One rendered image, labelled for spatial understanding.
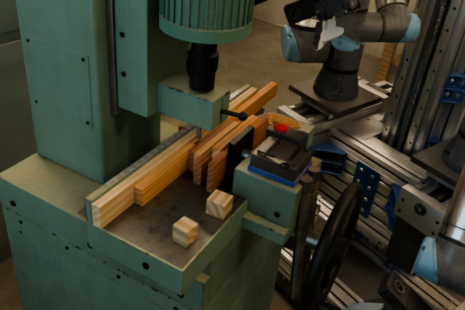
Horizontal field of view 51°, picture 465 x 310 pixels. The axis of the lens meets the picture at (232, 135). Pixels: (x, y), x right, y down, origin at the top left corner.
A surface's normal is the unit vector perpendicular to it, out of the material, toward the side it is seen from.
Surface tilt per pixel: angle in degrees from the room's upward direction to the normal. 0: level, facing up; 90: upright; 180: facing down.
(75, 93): 90
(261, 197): 90
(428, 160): 0
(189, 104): 90
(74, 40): 90
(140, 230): 0
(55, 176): 0
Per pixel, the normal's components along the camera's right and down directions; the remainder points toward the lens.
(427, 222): -0.79, 0.25
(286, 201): -0.49, 0.41
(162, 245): 0.09, -0.85
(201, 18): -0.06, 0.51
